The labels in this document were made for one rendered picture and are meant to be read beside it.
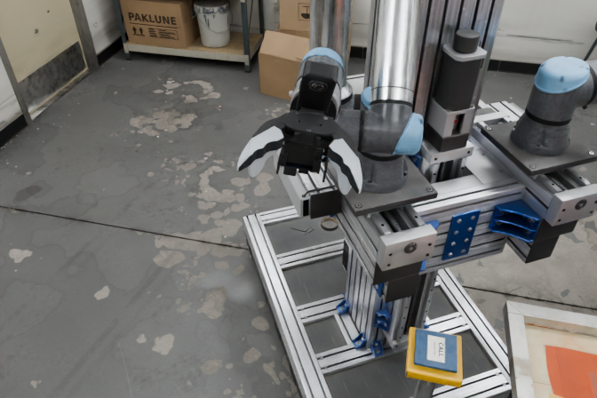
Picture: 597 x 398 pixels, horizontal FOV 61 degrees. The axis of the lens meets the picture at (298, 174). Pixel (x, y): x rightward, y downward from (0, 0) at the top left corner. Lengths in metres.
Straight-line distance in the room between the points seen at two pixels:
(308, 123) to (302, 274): 1.79
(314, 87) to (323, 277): 1.82
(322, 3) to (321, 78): 0.42
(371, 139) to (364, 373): 1.41
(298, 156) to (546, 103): 0.88
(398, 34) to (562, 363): 0.90
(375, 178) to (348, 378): 1.10
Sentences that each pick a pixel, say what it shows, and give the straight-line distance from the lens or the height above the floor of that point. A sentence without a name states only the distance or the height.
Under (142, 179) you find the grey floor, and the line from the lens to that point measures 3.44.
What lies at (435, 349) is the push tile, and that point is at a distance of 1.33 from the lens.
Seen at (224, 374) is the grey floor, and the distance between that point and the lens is 2.40.
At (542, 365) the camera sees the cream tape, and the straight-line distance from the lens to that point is 1.41.
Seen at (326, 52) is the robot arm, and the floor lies 1.69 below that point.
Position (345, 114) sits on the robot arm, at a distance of 0.89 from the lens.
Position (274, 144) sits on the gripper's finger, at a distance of 0.65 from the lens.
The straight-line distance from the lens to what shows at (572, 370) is 1.43.
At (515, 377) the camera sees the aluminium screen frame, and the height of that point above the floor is 0.99.
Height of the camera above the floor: 2.05
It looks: 38 degrees down
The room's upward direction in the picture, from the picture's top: straight up
